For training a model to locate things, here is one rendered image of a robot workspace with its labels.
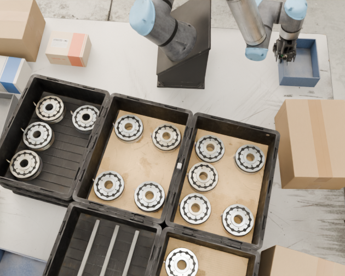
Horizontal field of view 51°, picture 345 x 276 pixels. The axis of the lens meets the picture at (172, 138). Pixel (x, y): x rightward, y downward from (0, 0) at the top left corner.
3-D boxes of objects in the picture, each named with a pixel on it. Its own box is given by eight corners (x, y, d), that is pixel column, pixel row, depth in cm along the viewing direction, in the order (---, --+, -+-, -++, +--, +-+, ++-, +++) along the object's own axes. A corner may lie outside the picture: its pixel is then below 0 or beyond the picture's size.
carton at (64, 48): (50, 63, 160) (44, 53, 153) (56, 41, 165) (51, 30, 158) (86, 67, 159) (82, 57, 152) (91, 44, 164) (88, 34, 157)
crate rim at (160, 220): (112, 95, 131) (111, 91, 128) (194, 114, 128) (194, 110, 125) (72, 201, 116) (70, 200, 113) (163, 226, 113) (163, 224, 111)
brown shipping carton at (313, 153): (339, 189, 138) (360, 177, 124) (281, 189, 138) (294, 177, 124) (327, 118, 150) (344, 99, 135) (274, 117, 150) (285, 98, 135)
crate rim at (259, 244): (194, 114, 128) (194, 110, 125) (279, 134, 125) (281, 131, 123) (164, 226, 113) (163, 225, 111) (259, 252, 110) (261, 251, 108)
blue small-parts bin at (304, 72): (276, 46, 164) (281, 36, 157) (310, 48, 163) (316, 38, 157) (279, 85, 156) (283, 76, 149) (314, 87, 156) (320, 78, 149)
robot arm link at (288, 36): (280, 17, 135) (303, 16, 133) (278, 25, 139) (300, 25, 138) (280, 33, 132) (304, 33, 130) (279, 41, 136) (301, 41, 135)
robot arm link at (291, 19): (285, -8, 125) (310, -5, 123) (280, 15, 135) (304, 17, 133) (281, 10, 122) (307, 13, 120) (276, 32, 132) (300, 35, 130)
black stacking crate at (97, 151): (116, 107, 139) (111, 92, 129) (191, 125, 136) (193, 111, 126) (80, 207, 125) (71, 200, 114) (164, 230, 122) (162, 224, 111)
